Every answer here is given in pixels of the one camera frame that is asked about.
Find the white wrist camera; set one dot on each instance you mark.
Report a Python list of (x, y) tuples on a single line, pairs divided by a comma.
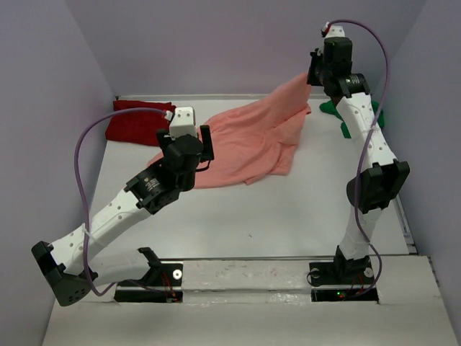
[(183, 123), (332, 30)]

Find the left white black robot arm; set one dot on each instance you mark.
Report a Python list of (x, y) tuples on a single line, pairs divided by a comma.
[(72, 265)]

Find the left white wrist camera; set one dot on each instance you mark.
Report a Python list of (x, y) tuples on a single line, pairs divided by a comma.
[(183, 123)]

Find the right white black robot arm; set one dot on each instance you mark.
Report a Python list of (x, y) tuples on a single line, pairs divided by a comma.
[(380, 175)]

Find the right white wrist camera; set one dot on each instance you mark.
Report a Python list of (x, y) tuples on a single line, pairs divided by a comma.
[(332, 30)]

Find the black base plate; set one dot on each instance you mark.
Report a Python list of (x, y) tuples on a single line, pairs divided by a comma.
[(162, 286), (327, 285)]

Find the green crumpled t shirt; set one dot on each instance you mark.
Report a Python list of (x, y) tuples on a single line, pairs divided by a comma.
[(329, 108)]

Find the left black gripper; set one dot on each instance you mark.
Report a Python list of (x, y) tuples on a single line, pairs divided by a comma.
[(207, 153)]

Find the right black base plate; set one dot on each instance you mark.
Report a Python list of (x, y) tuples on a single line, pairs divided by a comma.
[(327, 285)]

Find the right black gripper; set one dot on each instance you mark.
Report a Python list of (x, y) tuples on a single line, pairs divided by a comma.
[(318, 56)]

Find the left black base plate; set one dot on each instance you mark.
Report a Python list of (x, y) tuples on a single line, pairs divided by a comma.
[(162, 286)]

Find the pink t shirt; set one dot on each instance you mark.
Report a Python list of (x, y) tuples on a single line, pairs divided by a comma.
[(258, 139)]

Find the red folded t shirt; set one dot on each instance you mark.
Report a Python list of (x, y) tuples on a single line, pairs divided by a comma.
[(138, 127)]

